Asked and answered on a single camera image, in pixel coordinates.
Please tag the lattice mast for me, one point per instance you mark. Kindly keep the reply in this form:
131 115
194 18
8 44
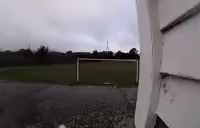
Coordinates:
107 46

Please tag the white clapboard building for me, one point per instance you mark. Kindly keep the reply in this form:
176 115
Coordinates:
184 50

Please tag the dark row of trees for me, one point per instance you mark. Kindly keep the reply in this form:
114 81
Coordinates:
41 55

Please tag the robot's own part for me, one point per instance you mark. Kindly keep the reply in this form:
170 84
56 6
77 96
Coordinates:
62 126

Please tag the white goal frame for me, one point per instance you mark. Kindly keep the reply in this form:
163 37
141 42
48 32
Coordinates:
77 70

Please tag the green grass field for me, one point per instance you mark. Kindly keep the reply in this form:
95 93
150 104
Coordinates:
48 73

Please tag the dark gravelly asphalt ground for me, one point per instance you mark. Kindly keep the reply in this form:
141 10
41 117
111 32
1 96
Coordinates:
71 103

